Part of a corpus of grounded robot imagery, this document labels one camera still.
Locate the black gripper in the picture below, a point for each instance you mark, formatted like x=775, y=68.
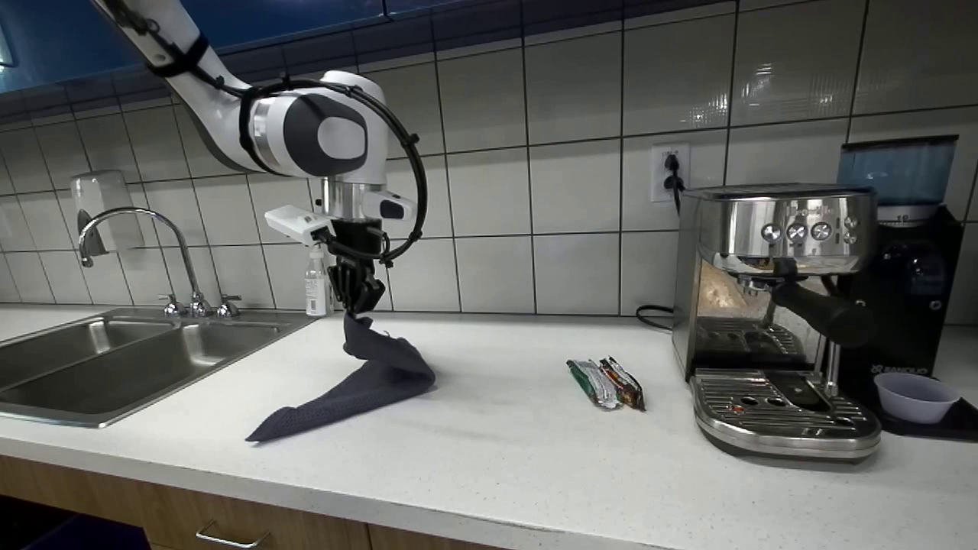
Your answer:
x=354, y=277

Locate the dark grey towel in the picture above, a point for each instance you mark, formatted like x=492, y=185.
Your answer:
x=388, y=369

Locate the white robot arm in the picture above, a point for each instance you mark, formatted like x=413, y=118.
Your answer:
x=335, y=130

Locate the clear soap pump bottle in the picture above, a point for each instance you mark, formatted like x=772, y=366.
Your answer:
x=320, y=299

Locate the green snack packet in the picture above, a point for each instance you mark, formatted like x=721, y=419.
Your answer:
x=594, y=382

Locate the stainless steel sink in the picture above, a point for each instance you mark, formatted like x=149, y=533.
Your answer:
x=111, y=363

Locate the brown snack packet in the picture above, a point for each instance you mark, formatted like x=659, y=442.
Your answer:
x=632, y=391

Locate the silver espresso machine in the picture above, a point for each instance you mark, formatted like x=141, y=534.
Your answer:
x=759, y=318

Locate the black coffee grinder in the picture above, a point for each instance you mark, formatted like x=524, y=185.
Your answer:
x=914, y=258

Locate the small translucent cup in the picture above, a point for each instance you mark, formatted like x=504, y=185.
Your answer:
x=914, y=397

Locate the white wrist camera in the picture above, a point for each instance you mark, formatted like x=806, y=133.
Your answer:
x=296, y=223

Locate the white wall dispenser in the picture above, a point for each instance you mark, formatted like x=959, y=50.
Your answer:
x=97, y=193

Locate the silver drawer handle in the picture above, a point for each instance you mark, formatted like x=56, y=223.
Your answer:
x=225, y=542

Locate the white wall outlet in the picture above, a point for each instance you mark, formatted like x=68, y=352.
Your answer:
x=666, y=171

